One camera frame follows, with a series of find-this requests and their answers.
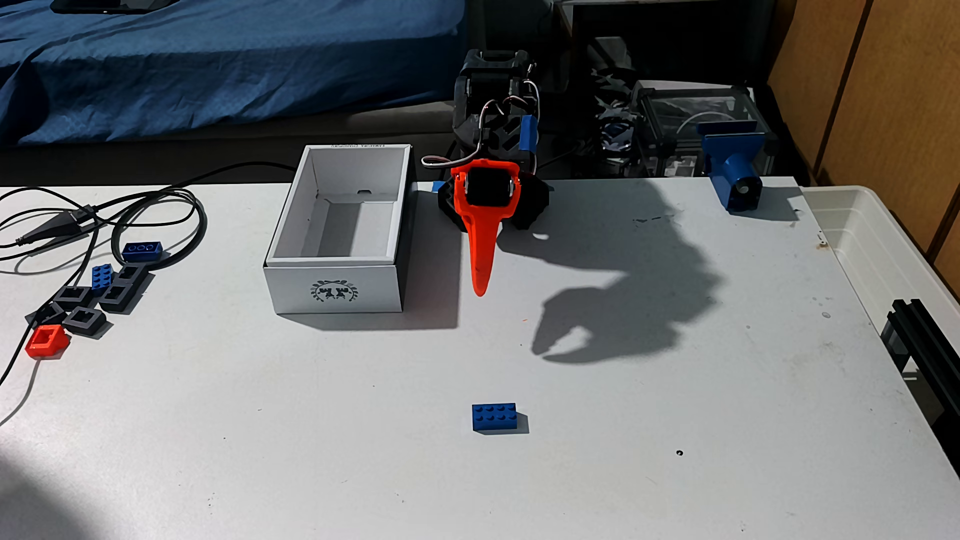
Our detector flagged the blue printed mount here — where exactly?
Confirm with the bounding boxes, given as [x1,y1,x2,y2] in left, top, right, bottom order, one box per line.
[696,120,768,213]

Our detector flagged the black aluminium extrusion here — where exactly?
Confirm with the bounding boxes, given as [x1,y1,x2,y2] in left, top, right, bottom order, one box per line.
[880,298,960,460]

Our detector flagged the white cardboard box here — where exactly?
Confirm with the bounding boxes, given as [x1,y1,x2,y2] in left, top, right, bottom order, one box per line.
[262,144,416,315]

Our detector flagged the wooden cabinet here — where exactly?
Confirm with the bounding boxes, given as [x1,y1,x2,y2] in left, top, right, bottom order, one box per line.
[766,0,960,297]

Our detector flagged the grey bed frame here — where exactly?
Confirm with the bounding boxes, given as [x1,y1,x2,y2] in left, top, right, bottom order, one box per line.
[0,101,459,187]

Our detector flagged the white servo cable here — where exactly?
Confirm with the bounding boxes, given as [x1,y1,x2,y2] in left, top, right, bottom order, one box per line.
[420,101,541,171]

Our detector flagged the transparent plastic box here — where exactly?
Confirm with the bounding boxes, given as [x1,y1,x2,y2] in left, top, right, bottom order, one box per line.
[632,81,777,179]

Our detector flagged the orange square frame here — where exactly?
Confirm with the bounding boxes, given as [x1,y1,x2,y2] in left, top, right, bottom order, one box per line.
[25,324,71,360]

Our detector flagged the black flat device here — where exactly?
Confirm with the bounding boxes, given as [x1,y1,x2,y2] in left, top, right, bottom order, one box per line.
[49,0,180,16]

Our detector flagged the white plastic bin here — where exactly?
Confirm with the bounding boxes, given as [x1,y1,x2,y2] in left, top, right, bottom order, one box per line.
[801,185,960,451]

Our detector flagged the blue toy brick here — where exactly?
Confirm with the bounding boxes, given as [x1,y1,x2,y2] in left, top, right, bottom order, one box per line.
[471,402,519,433]

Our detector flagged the thick black cable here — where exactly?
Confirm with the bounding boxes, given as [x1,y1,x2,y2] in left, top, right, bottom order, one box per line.
[111,160,297,272]

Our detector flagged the blue bed sheet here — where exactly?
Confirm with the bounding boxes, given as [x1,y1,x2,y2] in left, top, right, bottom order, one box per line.
[0,0,468,147]

